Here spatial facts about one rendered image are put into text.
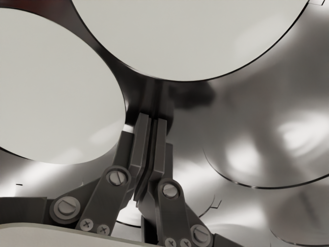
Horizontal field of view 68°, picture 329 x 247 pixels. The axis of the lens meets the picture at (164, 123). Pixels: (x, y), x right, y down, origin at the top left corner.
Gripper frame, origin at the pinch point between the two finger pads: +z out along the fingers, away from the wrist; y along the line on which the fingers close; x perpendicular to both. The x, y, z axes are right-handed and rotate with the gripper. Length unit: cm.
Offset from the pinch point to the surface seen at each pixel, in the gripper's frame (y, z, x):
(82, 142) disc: -3.5, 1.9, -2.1
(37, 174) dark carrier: -6.3, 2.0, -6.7
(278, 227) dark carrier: 13.9, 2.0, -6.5
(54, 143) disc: -5.3, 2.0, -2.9
